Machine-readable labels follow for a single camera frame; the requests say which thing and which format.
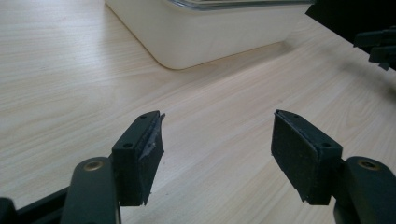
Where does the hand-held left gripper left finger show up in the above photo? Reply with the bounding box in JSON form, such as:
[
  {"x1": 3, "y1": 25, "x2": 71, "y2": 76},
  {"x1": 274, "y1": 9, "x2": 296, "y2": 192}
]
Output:
[{"x1": 111, "y1": 109, "x2": 166, "y2": 207}]

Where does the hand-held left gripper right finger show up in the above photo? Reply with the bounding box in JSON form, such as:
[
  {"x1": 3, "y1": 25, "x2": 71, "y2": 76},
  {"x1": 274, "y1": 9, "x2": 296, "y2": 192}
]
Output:
[{"x1": 270, "y1": 108, "x2": 344, "y2": 206}]

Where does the white plastic container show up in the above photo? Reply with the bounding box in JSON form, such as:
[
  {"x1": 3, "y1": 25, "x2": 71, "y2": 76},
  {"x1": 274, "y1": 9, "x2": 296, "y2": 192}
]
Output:
[{"x1": 104, "y1": 0, "x2": 316, "y2": 71}]

